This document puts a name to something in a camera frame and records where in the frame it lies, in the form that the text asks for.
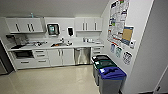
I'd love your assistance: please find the stainless steel dishwasher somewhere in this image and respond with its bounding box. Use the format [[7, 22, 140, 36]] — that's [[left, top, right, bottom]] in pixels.
[[74, 46, 92, 66]]

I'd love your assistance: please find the white narrow drawer unit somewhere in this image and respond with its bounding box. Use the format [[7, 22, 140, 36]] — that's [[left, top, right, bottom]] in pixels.
[[90, 45, 105, 59]]

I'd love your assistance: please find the white folded towel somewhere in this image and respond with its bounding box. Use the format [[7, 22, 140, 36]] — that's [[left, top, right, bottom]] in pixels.
[[94, 39, 103, 45]]

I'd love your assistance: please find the grey bin green lid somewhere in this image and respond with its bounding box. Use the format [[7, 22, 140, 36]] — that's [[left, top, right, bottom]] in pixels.
[[91, 54, 112, 64]]

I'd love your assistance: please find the chrome sink faucet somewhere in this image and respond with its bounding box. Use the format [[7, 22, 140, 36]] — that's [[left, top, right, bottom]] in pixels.
[[59, 37, 66, 44]]

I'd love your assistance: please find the stainless steel sink basin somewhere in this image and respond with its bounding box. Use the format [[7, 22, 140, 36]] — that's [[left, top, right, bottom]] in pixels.
[[50, 41, 73, 48]]

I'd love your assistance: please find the white sink base cabinet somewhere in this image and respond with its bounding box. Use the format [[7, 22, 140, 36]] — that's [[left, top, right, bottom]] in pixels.
[[47, 47, 76, 67]]

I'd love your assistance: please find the steel paper towel dispenser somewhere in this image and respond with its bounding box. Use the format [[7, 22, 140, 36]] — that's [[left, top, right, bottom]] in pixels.
[[45, 22, 61, 37]]

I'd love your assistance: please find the bulletin board with papers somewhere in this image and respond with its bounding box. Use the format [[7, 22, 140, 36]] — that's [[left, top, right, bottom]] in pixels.
[[107, 0, 131, 46]]

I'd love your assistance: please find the brown cork notice board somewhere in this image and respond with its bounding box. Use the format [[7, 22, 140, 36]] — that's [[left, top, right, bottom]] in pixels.
[[121, 25, 135, 48]]

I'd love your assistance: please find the grey bin blue lid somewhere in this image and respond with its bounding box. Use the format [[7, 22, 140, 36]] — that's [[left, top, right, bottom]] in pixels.
[[99, 66, 128, 94]]

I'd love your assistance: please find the dish drying rack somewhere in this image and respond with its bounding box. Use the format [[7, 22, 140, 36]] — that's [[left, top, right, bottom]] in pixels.
[[24, 40, 48, 48]]

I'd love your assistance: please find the small teal bottle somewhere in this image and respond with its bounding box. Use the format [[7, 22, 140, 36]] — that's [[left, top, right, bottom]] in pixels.
[[30, 12, 35, 19]]

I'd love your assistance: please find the black built-in microwave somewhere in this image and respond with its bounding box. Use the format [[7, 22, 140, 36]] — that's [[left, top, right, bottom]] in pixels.
[[12, 49, 34, 60]]

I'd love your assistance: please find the black coffee machine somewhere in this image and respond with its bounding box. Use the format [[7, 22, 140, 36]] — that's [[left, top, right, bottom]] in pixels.
[[5, 34, 28, 48]]

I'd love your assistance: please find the stainless steel refrigerator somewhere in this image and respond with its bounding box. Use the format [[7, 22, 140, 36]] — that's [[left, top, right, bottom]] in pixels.
[[0, 38, 16, 76]]

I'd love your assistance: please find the white room door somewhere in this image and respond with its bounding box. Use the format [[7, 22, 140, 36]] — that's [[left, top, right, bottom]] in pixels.
[[153, 64, 168, 94]]

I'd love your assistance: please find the black wall soap dispenser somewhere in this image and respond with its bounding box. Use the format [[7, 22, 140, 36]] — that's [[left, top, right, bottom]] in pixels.
[[66, 26, 75, 38]]

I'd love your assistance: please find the white wall box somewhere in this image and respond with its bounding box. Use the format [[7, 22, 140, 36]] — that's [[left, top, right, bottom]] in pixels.
[[129, 39, 137, 50]]

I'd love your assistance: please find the white two-door wall cabinet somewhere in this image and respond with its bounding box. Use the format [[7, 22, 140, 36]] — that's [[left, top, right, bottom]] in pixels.
[[4, 16, 46, 34]]

